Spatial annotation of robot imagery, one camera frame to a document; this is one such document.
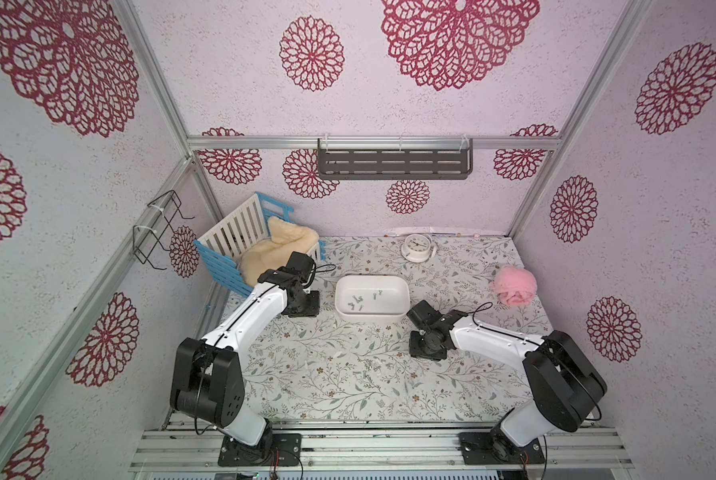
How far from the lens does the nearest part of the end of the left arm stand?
617 mm

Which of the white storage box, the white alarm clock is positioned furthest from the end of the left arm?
the white alarm clock

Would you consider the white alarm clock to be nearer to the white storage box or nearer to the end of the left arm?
the white storage box
